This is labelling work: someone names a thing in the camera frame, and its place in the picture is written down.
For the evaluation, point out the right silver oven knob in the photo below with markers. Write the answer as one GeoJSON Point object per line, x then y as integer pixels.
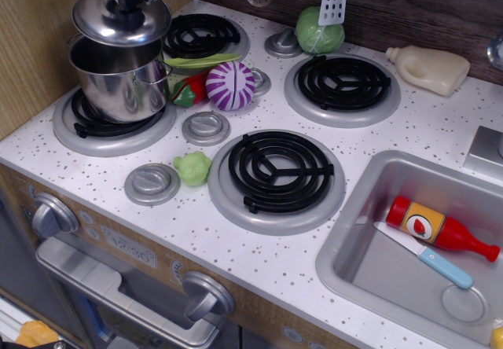
{"type": "Point", "coordinates": [205, 296]}

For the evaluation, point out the stainless steel pot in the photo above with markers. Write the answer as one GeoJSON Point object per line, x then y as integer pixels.
{"type": "Point", "coordinates": [122, 84]}

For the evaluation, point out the oven clock display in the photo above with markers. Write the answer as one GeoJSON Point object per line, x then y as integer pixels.
{"type": "Point", "coordinates": [130, 247]}

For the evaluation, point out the back left black burner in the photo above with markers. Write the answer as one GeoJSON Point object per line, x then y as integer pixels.
{"type": "Point", "coordinates": [194, 36]}

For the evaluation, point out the silver faucet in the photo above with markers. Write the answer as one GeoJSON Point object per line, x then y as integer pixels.
{"type": "Point", "coordinates": [494, 51]}

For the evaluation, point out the yellow toy at bottom left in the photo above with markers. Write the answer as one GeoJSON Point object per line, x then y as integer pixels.
{"type": "Point", "coordinates": [35, 333]}

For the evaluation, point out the blue handled toy knife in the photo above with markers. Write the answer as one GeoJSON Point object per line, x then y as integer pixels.
{"type": "Point", "coordinates": [429, 257]}

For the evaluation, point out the purple white toy onion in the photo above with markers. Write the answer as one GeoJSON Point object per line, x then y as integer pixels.
{"type": "Point", "coordinates": [230, 86]}

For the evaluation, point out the yellow toy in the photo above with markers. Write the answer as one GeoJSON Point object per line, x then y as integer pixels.
{"type": "Point", "coordinates": [35, 333]}
{"type": "Point", "coordinates": [496, 338]}

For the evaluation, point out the back right black burner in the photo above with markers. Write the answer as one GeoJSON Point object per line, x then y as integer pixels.
{"type": "Point", "coordinates": [342, 91]}

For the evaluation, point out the silver oven door handle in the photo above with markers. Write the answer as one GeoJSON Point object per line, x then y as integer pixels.
{"type": "Point", "coordinates": [117, 318]}

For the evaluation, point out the yellow toy at bottom right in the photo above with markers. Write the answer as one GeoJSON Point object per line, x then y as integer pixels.
{"type": "Point", "coordinates": [496, 338]}

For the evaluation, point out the white toy spatula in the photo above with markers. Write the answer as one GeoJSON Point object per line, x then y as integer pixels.
{"type": "Point", "coordinates": [332, 12]}

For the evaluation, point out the silver stovetop knob middle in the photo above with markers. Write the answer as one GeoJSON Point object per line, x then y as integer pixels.
{"type": "Point", "coordinates": [206, 129]}

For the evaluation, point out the left silver oven knob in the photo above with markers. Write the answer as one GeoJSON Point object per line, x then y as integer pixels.
{"type": "Point", "coordinates": [52, 216]}

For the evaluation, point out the red toy chili pepper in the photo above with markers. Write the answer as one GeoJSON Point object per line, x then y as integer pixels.
{"type": "Point", "coordinates": [191, 90]}

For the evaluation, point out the silver stovetop knob front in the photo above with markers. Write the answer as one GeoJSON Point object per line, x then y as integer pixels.
{"type": "Point", "coordinates": [152, 184]}

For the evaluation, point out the steel pot lid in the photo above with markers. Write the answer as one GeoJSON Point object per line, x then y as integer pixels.
{"type": "Point", "coordinates": [105, 22]}

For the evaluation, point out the red toy ketchup bottle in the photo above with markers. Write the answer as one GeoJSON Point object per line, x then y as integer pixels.
{"type": "Point", "coordinates": [436, 228]}

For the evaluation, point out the silver stovetop knob back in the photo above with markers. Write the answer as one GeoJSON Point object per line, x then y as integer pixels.
{"type": "Point", "coordinates": [283, 44]}

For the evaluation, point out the green toy cabbage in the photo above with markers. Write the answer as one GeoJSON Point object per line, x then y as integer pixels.
{"type": "Point", "coordinates": [316, 39]}

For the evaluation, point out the front right black burner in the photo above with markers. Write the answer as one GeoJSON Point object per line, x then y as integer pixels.
{"type": "Point", "coordinates": [276, 182]}

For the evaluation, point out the black burner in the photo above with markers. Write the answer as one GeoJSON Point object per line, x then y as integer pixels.
{"type": "Point", "coordinates": [78, 128]}
{"type": "Point", "coordinates": [342, 91]}
{"type": "Point", "coordinates": [276, 182]}
{"type": "Point", "coordinates": [194, 36]}

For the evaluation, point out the silver oven knob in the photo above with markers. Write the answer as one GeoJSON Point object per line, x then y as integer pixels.
{"type": "Point", "coordinates": [52, 216]}
{"type": "Point", "coordinates": [205, 296]}

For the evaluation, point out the silver sink basin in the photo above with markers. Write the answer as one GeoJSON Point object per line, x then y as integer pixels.
{"type": "Point", "coordinates": [363, 265]}

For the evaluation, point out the front left black burner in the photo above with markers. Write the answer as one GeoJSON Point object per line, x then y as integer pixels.
{"type": "Point", "coordinates": [78, 128]}

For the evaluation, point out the green toy pea pod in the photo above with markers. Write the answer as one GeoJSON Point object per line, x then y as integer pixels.
{"type": "Point", "coordinates": [204, 62]}

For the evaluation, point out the silver stovetop knob behind onion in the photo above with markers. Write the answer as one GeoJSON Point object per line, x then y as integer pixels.
{"type": "Point", "coordinates": [262, 82]}

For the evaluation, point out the cream toy bottle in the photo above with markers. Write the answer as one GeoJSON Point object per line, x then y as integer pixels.
{"type": "Point", "coordinates": [438, 71]}

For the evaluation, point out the small green toy lettuce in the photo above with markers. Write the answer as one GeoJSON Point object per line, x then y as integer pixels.
{"type": "Point", "coordinates": [193, 168]}

